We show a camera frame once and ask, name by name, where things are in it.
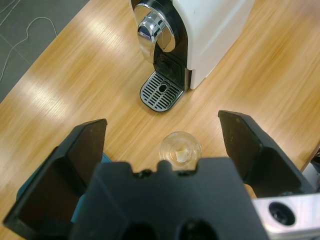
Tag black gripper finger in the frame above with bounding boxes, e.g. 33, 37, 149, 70
218, 110, 315, 200
3, 118, 108, 235

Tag teal plastic tray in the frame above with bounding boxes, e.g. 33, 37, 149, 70
16, 153, 111, 224

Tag clear drinking glass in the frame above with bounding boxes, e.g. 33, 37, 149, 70
159, 131, 202, 171

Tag white floor cable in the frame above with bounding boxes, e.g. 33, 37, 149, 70
0, 0, 59, 79

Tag white capsule coffee machine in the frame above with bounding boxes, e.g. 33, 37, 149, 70
128, 0, 255, 113

